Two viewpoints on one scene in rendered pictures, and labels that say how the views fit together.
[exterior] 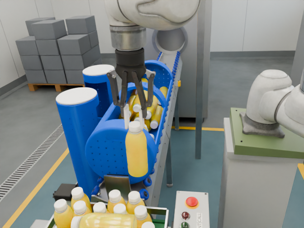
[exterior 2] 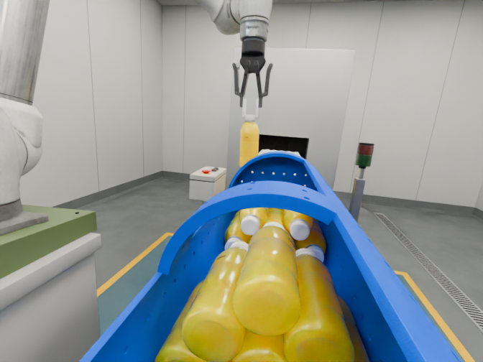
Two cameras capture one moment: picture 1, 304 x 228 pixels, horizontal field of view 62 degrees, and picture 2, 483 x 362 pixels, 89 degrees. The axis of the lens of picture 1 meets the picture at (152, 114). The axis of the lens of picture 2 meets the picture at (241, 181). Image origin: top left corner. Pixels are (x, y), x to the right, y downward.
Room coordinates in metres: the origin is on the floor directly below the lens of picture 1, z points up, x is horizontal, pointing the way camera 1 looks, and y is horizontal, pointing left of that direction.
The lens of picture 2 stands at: (1.52, 0.00, 1.31)
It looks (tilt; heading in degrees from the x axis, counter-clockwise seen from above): 13 degrees down; 178
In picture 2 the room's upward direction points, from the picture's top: 4 degrees clockwise
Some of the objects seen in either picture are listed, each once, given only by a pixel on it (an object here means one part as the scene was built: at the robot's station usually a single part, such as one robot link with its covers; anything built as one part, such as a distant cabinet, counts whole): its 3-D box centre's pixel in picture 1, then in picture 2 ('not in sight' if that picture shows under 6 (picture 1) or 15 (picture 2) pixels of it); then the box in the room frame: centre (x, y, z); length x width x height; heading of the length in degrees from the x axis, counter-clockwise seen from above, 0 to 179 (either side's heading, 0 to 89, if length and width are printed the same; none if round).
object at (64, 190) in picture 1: (68, 199); not in sight; (0.75, 0.36, 0.95); 0.10 x 0.07 x 0.10; 79
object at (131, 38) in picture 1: (128, 36); (254, 32); (0.66, 0.04, 1.59); 0.09 x 0.09 x 0.06
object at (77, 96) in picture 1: (76, 95); not in sight; (1.63, 0.51, 1.03); 0.28 x 0.28 x 0.01
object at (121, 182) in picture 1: (118, 187); not in sight; (0.76, 0.15, 0.99); 0.10 x 0.02 x 0.12; 79
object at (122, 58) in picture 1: (130, 65); (252, 57); (0.66, 0.05, 1.51); 0.08 x 0.07 x 0.09; 79
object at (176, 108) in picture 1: (176, 107); not in sight; (2.74, -0.30, 0.31); 0.06 x 0.06 x 0.63; 79
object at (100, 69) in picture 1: (98, 69); not in sight; (2.18, 0.44, 1.03); 0.28 x 0.28 x 0.01
